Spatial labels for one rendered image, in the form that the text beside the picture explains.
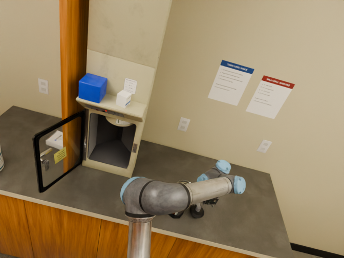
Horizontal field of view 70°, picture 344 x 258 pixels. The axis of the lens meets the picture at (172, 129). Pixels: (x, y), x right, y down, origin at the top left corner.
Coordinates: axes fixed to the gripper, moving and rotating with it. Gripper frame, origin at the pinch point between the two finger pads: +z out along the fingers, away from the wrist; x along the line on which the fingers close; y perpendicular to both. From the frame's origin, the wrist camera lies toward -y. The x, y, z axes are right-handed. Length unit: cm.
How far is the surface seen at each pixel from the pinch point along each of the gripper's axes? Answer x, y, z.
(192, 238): -5.9, 15.3, 11.1
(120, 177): -46, -25, 10
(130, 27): -52, -29, -82
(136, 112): -45, -17, -47
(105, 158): -56, -34, 2
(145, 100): -40, -26, -49
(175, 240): -11.5, 9.9, 23.9
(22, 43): -114, -91, -40
